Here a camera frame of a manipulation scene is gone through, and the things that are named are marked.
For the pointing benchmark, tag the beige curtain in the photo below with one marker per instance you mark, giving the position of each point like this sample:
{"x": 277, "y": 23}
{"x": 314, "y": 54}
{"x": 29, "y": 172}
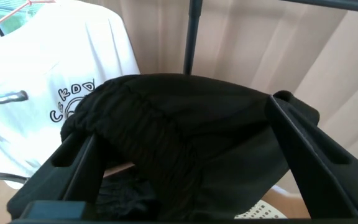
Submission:
{"x": 259, "y": 46}

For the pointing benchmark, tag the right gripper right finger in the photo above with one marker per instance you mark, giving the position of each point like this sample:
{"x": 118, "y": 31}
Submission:
{"x": 322, "y": 186}

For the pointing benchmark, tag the white garment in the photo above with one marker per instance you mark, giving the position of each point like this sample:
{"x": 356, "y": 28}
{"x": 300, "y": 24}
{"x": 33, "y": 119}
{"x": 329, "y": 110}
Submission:
{"x": 42, "y": 62}

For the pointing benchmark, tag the white laundry basket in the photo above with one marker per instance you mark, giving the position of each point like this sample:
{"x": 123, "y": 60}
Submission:
{"x": 259, "y": 213}

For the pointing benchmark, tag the black garment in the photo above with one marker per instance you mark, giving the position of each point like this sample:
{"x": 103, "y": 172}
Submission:
{"x": 197, "y": 124}

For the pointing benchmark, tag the black clothes rack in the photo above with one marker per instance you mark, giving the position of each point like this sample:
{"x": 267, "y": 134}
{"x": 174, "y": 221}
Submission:
{"x": 193, "y": 37}

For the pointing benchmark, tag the window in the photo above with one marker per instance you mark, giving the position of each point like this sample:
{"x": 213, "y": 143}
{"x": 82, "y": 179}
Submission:
{"x": 11, "y": 18}

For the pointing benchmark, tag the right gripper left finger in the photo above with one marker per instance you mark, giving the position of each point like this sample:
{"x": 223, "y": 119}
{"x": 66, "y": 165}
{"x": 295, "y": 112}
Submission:
{"x": 67, "y": 186}

